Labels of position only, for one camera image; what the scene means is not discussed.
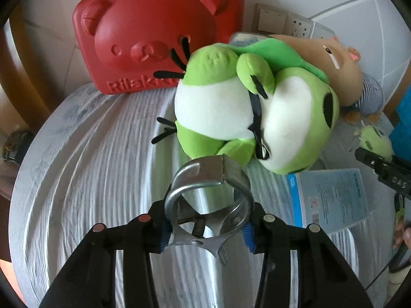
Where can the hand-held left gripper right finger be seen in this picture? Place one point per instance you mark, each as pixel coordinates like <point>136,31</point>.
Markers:
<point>249,235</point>

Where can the silver metal clamp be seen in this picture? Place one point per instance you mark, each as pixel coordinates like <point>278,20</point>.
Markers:
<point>208,173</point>

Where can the person's right hand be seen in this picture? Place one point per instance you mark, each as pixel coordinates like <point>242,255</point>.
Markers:
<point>403,234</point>

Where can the wooden door frame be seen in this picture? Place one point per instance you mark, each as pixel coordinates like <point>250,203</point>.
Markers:
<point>29,64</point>

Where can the blue and white box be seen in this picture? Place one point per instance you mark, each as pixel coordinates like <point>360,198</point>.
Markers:
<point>327,195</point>

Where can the green white frog plush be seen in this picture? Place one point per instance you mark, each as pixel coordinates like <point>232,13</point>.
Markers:
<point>218,102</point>

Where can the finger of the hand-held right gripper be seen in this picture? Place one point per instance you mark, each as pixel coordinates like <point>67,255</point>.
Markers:
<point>369,158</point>

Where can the brown plush dog striped shirt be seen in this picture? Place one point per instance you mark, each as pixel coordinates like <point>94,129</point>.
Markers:
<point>340,77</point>

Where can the white wall switch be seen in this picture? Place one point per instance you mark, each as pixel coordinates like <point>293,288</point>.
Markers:
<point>271,17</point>

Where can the red bear-face carry case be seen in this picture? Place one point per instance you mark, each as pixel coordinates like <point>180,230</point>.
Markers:
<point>144,22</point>

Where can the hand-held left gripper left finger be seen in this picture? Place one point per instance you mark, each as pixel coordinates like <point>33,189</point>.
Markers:
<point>165,231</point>

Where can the white wall plate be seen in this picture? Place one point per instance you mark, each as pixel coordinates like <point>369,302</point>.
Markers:
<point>322,31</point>

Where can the blue plastic crate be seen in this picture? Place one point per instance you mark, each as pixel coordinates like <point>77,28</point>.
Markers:
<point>403,125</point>

